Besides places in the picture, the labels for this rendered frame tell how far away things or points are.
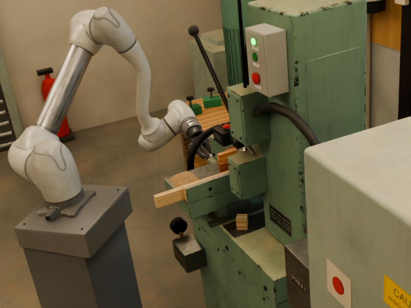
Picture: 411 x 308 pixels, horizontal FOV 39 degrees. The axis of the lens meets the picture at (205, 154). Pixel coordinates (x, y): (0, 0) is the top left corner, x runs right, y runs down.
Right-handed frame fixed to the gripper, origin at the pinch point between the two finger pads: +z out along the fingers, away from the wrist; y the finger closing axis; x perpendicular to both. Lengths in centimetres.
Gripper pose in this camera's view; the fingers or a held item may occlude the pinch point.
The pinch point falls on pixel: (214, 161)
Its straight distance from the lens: 250.8
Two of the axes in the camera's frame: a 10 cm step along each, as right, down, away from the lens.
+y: 8.9, -2.9, 3.5
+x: -0.4, 7.1, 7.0
